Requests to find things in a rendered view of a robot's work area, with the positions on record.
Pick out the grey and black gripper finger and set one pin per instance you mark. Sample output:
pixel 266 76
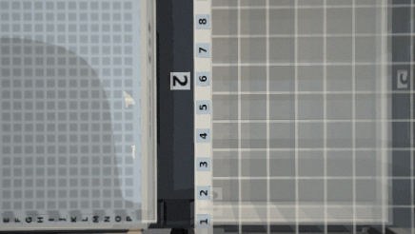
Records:
pixel 178 231

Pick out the dark grey plate carrier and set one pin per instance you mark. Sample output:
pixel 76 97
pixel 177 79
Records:
pixel 175 121

